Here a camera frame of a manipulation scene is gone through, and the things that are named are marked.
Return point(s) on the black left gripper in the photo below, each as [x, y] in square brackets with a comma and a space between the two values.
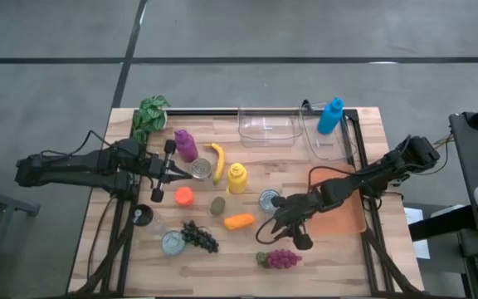
[162, 170]

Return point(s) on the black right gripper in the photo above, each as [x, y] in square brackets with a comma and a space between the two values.
[299, 207]

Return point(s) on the silver tin can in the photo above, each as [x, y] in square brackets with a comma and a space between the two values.
[201, 169]
[173, 243]

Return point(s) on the purple plastic bottle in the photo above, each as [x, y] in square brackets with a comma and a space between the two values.
[186, 147]

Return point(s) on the red toy grapes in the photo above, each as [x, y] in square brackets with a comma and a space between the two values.
[282, 259]

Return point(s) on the labelled tuna can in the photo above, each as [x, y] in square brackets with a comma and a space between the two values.
[266, 199]

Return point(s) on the yellow toy banana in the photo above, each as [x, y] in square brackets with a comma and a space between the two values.
[220, 164]

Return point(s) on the orange toy fruit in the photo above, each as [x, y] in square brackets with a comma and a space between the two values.
[239, 222]

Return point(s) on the brown toy kiwi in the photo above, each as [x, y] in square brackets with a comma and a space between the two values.
[218, 206]

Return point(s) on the yellow plastic bottle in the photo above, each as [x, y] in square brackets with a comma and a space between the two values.
[237, 178]

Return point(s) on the blue plastic bottle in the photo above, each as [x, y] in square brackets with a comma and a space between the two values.
[330, 118]

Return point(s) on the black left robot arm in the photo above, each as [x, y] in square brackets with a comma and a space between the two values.
[69, 166]

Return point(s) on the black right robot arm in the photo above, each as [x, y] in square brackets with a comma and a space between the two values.
[372, 174]

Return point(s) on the orange round container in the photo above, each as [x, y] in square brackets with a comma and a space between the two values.
[184, 196]

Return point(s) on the orange translucent bin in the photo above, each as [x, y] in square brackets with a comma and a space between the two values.
[342, 216]

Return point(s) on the black toy grapes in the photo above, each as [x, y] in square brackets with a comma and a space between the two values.
[199, 237]

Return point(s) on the potted green plant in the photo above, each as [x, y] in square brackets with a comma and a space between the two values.
[152, 113]

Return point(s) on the clear plastic bin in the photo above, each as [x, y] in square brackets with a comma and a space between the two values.
[264, 128]
[330, 149]

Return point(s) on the white paper sheet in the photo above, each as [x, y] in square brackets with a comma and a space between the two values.
[412, 216]

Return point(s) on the black desk beam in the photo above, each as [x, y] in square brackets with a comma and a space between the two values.
[442, 224]

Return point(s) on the grey metal stand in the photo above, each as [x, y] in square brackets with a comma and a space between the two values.
[6, 202]

